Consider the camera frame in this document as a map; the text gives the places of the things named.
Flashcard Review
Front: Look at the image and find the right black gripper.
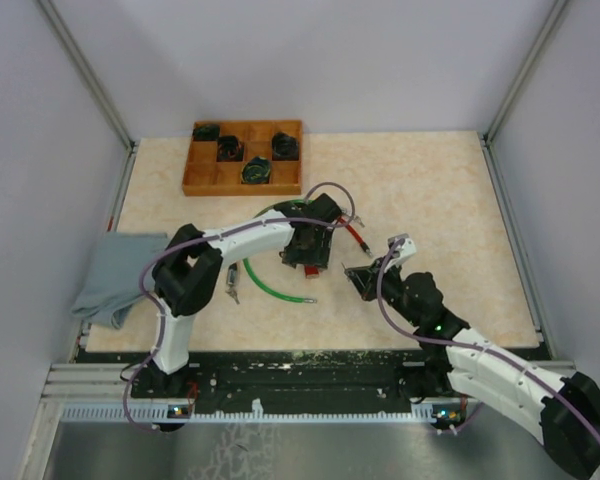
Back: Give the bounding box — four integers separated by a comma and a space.
346, 253, 422, 327

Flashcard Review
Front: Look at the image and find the thin red wire padlock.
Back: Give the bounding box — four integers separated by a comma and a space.
304, 265, 320, 279

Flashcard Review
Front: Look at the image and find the red cable lock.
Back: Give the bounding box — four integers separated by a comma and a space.
338, 218, 373, 258

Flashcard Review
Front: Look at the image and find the green cable lock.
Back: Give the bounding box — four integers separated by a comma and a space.
243, 198, 319, 305

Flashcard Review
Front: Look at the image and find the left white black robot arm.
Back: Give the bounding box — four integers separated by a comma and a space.
151, 194, 342, 397

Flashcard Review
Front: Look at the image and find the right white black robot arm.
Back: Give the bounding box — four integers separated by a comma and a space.
345, 260, 600, 479

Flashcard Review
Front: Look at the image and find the blue yellow rolled tie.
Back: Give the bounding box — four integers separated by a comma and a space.
241, 156, 272, 185

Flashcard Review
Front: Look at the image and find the black dotted rolled tie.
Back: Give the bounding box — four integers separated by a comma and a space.
271, 132, 300, 161

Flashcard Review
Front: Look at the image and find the wooden compartment tray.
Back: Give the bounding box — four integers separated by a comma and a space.
182, 120, 303, 196

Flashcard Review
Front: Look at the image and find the black orange rolled tie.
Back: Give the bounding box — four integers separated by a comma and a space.
216, 135, 244, 162

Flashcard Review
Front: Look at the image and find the dark green rolled tie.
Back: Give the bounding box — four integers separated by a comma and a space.
192, 123, 221, 142

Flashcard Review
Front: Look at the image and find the folded blue jeans cloth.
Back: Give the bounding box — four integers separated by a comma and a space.
70, 232, 169, 330

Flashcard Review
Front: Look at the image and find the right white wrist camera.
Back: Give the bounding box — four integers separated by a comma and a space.
385, 233, 417, 270

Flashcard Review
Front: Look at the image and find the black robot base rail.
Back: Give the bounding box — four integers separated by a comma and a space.
77, 349, 476, 430

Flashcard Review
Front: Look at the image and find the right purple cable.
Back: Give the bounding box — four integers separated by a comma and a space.
375, 238, 600, 476

